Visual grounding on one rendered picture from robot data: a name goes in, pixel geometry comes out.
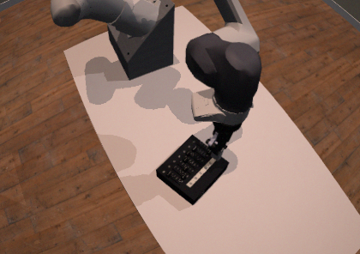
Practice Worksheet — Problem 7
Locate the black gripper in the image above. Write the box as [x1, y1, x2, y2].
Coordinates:
[206, 122, 242, 161]

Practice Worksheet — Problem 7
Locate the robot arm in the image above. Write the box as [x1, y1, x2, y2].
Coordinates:
[51, 0, 262, 125]

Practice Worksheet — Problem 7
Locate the black lighting desk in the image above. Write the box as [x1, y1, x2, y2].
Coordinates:
[156, 135, 229, 205]

